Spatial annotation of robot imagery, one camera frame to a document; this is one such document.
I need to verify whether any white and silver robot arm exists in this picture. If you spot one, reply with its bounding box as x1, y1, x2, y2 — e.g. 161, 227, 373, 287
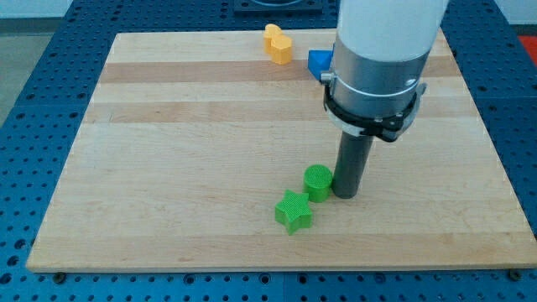
321, 0, 449, 142

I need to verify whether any wooden board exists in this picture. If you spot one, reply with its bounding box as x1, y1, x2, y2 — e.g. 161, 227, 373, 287
26, 29, 536, 273

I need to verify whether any yellow hexagon block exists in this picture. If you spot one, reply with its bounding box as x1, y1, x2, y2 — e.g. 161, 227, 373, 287
270, 34, 293, 65

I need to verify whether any yellow heart block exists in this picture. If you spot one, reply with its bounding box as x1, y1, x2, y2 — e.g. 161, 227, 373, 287
263, 23, 282, 55

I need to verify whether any blue triangle block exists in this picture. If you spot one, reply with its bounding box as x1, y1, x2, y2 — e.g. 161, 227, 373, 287
307, 49, 333, 81

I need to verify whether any green star block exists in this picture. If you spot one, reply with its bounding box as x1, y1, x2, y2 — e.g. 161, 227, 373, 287
274, 190, 313, 236

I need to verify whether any green circle block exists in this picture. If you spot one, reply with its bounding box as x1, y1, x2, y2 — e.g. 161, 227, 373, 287
303, 164, 332, 203

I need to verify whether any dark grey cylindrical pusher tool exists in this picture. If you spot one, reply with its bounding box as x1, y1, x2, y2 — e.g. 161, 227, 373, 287
331, 133, 373, 199

